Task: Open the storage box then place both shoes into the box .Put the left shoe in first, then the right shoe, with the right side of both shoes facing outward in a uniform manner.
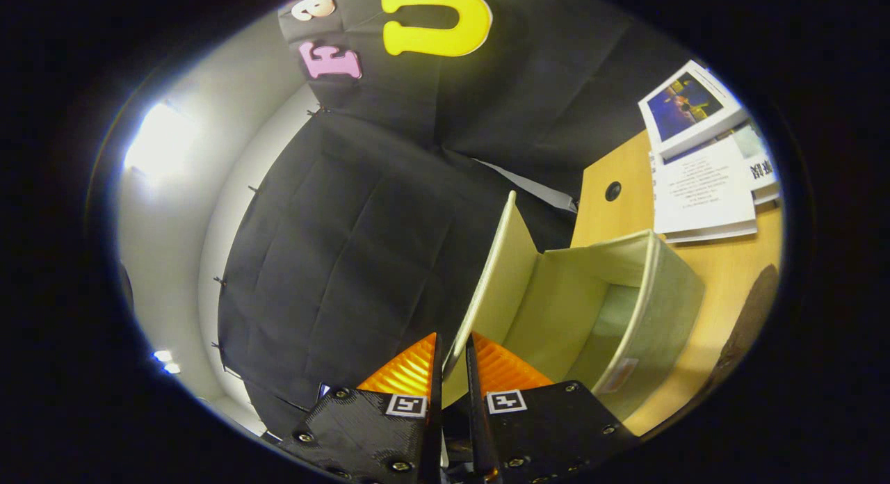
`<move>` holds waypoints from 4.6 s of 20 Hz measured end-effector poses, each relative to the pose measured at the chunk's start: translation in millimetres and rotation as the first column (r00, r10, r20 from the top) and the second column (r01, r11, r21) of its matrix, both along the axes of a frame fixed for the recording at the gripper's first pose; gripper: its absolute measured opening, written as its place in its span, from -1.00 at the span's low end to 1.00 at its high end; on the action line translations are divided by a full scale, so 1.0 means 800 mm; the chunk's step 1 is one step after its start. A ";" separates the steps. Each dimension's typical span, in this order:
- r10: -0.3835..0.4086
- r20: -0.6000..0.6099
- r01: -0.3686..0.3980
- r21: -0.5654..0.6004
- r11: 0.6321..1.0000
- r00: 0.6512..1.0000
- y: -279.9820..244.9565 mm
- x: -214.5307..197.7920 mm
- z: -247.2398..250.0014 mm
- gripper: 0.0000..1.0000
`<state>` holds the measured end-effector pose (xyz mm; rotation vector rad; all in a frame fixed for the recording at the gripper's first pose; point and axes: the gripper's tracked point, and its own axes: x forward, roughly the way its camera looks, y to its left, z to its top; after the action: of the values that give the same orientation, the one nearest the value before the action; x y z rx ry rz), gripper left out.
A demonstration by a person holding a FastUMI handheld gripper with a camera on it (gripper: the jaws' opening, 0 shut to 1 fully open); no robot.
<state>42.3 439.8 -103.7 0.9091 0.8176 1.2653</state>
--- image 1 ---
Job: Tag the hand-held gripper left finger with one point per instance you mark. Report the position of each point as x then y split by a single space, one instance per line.
434 400

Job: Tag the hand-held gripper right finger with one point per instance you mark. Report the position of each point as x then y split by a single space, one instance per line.
474 400

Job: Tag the green fabric storage box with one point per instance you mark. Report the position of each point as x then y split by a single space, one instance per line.
556 310

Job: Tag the brown fuzzy shoe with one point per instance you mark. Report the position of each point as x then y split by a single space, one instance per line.
747 324

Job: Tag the small ceiling spotlights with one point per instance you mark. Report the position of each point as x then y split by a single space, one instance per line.
167 362

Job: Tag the white book with text cover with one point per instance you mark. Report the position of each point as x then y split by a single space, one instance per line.
702 192

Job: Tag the book with blue photo cover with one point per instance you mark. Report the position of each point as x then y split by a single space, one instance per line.
685 108

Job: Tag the bright ceiling light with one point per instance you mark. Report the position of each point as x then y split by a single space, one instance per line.
160 140

